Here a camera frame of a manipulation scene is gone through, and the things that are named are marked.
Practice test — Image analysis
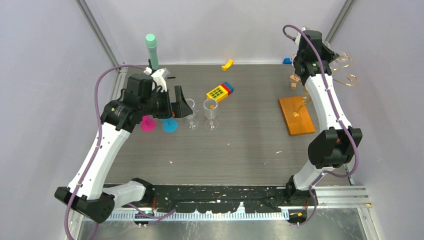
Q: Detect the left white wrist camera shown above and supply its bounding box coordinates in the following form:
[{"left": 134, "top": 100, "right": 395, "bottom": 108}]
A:
[{"left": 143, "top": 67, "right": 170, "bottom": 93}]

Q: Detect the pink plastic wine glass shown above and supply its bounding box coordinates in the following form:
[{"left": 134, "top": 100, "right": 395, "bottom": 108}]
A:
[{"left": 140, "top": 115, "right": 156, "bottom": 133}]

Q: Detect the small wooden block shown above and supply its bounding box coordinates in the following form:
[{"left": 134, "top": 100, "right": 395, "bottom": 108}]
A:
[
  {"left": 289, "top": 74, "right": 300, "bottom": 83},
  {"left": 290, "top": 82, "right": 297, "bottom": 90}
]

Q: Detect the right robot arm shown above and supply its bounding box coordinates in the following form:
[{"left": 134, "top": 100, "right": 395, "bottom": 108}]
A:
[{"left": 284, "top": 27, "right": 363, "bottom": 205}]

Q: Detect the red toy block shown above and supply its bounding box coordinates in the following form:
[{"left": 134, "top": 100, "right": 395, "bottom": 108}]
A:
[{"left": 221, "top": 83, "right": 230, "bottom": 96}]

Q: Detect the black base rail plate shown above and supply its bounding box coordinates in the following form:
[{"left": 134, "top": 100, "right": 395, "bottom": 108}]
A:
[{"left": 120, "top": 184, "right": 319, "bottom": 215}]

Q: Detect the blue small block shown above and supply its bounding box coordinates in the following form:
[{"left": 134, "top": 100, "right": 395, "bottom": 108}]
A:
[{"left": 282, "top": 57, "right": 292, "bottom": 65}]

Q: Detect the green microphone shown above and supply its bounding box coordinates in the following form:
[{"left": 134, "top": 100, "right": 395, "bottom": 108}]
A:
[{"left": 145, "top": 33, "right": 159, "bottom": 71}]

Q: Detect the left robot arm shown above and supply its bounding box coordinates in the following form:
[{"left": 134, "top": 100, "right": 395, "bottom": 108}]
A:
[{"left": 54, "top": 75, "right": 193, "bottom": 224}]

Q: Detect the blue plastic wine glass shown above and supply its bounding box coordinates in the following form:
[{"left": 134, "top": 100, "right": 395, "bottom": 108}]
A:
[{"left": 161, "top": 118, "right": 178, "bottom": 133}]

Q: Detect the clear wine glass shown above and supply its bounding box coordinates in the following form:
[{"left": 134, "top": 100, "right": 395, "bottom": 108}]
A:
[
  {"left": 203, "top": 98, "right": 219, "bottom": 131},
  {"left": 184, "top": 98, "right": 199, "bottom": 130},
  {"left": 329, "top": 51, "right": 350, "bottom": 69}
]

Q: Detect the wooden rack base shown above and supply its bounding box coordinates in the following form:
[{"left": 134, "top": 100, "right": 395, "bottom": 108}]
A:
[{"left": 278, "top": 96, "right": 316, "bottom": 136}]

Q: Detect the yellow toy calculator block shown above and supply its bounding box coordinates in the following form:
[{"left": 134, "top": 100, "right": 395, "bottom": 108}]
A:
[{"left": 206, "top": 85, "right": 228, "bottom": 102}]

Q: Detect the gold wine glass rack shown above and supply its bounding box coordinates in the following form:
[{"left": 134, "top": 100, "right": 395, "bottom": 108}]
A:
[{"left": 289, "top": 52, "right": 360, "bottom": 115}]

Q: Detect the yellow curved block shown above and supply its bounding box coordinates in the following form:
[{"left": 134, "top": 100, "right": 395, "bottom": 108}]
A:
[{"left": 221, "top": 59, "right": 234, "bottom": 72}]

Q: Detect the blue toy block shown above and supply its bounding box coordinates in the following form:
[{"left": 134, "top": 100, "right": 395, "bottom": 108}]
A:
[{"left": 224, "top": 82, "right": 234, "bottom": 94}]

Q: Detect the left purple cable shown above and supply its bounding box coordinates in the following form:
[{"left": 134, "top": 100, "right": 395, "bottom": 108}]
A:
[{"left": 63, "top": 64, "right": 180, "bottom": 240}]

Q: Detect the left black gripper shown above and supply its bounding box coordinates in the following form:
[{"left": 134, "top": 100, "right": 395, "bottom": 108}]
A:
[{"left": 140, "top": 85, "right": 192, "bottom": 119}]

